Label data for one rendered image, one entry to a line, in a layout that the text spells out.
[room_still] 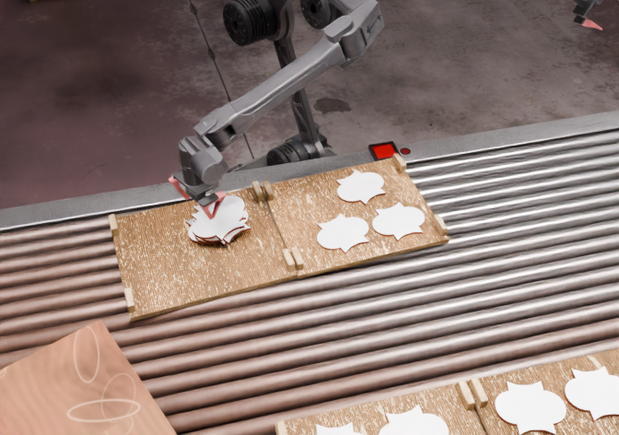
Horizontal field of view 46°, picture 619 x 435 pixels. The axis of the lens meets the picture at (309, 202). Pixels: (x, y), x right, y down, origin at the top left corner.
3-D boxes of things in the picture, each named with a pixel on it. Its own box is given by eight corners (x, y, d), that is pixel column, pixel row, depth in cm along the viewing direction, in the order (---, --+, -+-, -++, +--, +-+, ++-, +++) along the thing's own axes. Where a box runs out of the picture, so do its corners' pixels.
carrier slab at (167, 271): (110, 223, 195) (108, 218, 194) (257, 189, 205) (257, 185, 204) (131, 322, 170) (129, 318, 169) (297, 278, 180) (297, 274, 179)
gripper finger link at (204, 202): (206, 229, 175) (203, 201, 168) (189, 215, 178) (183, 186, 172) (228, 216, 178) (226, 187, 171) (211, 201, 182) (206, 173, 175)
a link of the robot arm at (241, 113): (355, 43, 178) (344, 11, 169) (368, 55, 175) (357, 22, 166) (210, 145, 174) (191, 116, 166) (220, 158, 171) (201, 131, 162)
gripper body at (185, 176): (198, 201, 170) (194, 177, 165) (172, 180, 176) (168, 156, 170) (220, 188, 173) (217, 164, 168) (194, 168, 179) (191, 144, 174)
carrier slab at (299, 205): (261, 190, 205) (261, 185, 203) (396, 160, 214) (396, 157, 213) (298, 279, 180) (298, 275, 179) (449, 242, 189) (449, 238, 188)
